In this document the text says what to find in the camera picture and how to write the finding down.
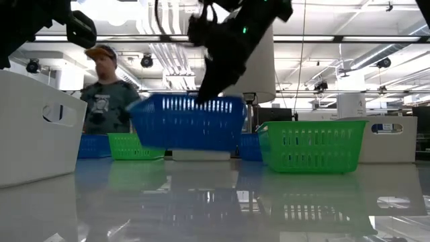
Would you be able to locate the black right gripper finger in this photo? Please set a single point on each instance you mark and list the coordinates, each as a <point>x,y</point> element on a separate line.
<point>210,85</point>
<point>233,74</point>

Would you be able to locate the blue plastic slotted basket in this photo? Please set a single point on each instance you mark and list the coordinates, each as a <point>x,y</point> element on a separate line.
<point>188,131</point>
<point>94,146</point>
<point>250,148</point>

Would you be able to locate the green plastic slotted basket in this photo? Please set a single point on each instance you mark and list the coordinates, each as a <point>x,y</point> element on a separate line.
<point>127,146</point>
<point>312,149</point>

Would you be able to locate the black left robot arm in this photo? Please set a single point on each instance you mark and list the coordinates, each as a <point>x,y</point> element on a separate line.
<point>20,20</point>

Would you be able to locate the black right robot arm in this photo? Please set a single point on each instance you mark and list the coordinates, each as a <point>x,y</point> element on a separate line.
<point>268,5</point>

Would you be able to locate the white shade table lamp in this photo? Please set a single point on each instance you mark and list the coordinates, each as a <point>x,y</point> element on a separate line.
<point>262,74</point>

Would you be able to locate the dark computer monitor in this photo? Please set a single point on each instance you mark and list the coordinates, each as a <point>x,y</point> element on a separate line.
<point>272,116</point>

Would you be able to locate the black ceiling spotlight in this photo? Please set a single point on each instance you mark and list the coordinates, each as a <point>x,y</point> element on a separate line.
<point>33,66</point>
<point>383,62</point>
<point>321,85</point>
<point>146,61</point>

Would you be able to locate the person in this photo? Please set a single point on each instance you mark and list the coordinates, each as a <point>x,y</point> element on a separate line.
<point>107,104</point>

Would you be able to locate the dark cabinet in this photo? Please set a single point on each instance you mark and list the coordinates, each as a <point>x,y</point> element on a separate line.
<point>421,117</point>

